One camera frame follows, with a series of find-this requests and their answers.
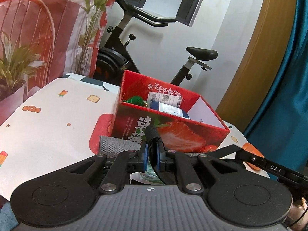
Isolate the wooden door frame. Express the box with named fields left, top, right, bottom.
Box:
left=216, top=0, right=296, bottom=130

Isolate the pink printed backdrop cloth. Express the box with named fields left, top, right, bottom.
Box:
left=1, top=0, right=115, bottom=122

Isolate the red strawberry cardboard box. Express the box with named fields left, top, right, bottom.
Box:
left=111, top=71, right=230, bottom=153

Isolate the blue white packet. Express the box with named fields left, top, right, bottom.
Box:
left=150, top=101, right=190, bottom=119

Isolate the person right hand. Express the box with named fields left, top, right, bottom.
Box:
left=286, top=198, right=307, bottom=230

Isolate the patterned white tablecloth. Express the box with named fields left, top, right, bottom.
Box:
left=0, top=73, right=273, bottom=201

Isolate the teal satin curtain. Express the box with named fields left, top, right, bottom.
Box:
left=244, top=0, right=307, bottom=172

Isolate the grey mesh cloth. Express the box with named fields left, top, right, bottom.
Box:
left=98, top=136, right=141, bottom=158

